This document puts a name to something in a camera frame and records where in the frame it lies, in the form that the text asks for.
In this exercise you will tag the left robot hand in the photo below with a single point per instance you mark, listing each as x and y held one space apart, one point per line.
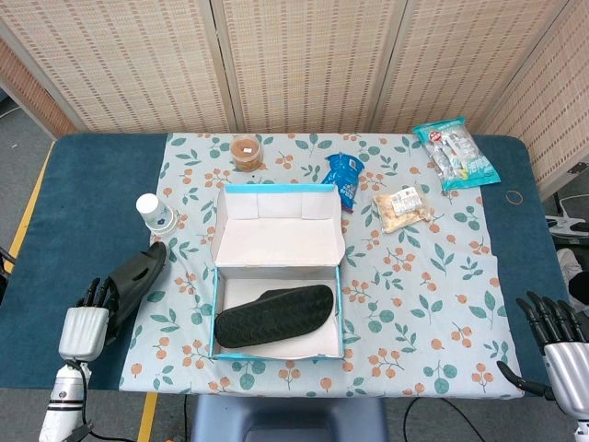
83 331

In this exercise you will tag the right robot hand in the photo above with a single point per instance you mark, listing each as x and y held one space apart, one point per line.
570 368

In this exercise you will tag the black shoe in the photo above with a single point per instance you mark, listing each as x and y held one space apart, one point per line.
276 317
138 271

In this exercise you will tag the blue shoe box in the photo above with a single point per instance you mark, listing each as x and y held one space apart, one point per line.
280 239

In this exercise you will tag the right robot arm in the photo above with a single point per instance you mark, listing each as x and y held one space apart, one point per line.
582 426

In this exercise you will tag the white paper cup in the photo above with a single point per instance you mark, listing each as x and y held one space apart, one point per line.
154 214

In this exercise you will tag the white chair base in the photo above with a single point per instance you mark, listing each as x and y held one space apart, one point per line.
563 225

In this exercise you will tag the floral tablecloth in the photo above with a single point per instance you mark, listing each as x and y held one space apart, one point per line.
414 299

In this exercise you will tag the rubber band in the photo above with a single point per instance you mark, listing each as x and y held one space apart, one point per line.
506 197

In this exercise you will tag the blue chair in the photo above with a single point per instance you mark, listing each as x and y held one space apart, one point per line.
285 419

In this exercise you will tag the clear bag of nuts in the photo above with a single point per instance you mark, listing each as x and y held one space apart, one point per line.
400 209

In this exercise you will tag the plastic jar of brown snack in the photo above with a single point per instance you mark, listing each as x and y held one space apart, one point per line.
246 154

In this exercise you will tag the teal snack bag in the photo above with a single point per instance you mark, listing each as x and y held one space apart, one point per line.
455 154

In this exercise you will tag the blue snack bag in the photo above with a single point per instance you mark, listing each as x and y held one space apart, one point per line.
345 177

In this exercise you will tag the bamboo folding screen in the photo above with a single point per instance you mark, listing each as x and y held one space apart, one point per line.
303 64

